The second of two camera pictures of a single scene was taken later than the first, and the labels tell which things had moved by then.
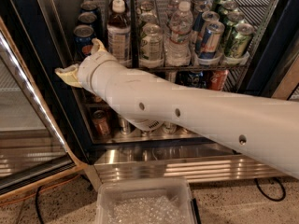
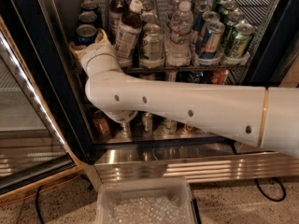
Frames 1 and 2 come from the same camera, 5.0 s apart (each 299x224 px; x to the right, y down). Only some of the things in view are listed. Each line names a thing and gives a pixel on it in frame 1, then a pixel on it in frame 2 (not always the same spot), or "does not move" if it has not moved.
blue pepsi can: [83, 35] does not move
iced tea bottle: [119, 33] → [130, 32]
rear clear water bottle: [173, 7] does not move
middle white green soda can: [149, 18] does not move
